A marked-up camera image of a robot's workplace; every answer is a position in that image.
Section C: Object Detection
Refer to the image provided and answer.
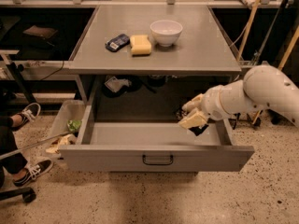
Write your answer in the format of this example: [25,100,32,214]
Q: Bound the dark blue snack packet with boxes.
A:
[106,34,130,52]

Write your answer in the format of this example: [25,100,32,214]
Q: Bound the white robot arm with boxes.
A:
[178,64,299,129]

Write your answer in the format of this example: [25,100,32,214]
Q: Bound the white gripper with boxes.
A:
[178,85,225,129]

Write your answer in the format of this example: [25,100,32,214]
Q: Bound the clear plastic trash bin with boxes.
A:
[44,100,86,169]

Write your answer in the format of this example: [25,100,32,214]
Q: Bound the black sneaker lower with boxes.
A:
[13,160,53,187]

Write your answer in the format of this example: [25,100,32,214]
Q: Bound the wooden broom stick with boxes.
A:
[236,0,261,62]

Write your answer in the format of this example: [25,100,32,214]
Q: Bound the yellow sponge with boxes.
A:
[130,35,151,55]

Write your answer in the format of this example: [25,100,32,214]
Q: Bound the grey metal pole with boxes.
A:
[0,132,75,161]

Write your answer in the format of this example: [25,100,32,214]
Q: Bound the dark brown box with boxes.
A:
[23,25,58,39]

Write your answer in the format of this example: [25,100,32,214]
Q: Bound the black sneaker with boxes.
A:
[13,160,53,187]
[11,103,41,131]

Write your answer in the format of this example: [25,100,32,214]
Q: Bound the black drawer handle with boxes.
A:
[142,155,174,166]

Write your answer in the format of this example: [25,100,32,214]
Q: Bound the person leg black trousers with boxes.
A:
[0,110,28,187]

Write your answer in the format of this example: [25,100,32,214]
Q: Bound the grey open top drawer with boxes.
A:
[59,77,256,173]

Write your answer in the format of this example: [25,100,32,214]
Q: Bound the white ceramic bowl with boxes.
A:
[149,20,183,47]

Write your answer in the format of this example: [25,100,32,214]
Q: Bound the black sneaker upper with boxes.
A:
[11,103,41,131]

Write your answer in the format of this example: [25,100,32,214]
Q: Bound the white crumpled paper under table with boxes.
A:
[105,77,131,92]

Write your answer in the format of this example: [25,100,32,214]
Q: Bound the black chair caster base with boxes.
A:
[0,187,36,203]

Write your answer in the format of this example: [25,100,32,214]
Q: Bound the green crumpled wrapper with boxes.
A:
[67,119,82,132]

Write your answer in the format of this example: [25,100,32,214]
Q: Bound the grey metal cabinet table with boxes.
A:
[70,4,241,102]

